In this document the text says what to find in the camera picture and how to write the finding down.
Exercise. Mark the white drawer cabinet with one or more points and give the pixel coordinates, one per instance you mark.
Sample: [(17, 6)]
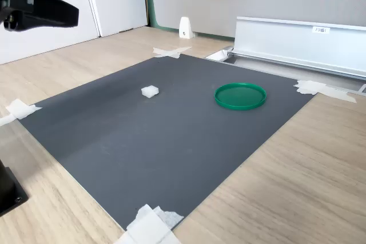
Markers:
[(57, 44)]

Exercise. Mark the round green lid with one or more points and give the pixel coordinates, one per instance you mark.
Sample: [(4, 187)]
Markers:
[(240, 95)]

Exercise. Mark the dark grey mat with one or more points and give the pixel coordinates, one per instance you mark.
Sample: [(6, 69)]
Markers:
[(143, 147)]

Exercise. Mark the small white bracket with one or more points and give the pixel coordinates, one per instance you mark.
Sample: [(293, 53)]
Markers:
[(185, 28)]

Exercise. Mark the small white plastic terminal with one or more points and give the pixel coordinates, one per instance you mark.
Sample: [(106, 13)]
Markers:
[(150, 91)]

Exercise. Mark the white masking tape piece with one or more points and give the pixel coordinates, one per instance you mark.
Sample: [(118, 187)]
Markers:
[(311, 87), (20, 109), (148, 227), (171, 52)]

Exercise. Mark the small white label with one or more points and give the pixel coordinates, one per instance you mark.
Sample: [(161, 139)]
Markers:
[(321, 30)]

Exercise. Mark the green partition frame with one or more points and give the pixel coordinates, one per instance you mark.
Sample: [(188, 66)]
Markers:
[(153, 12)]

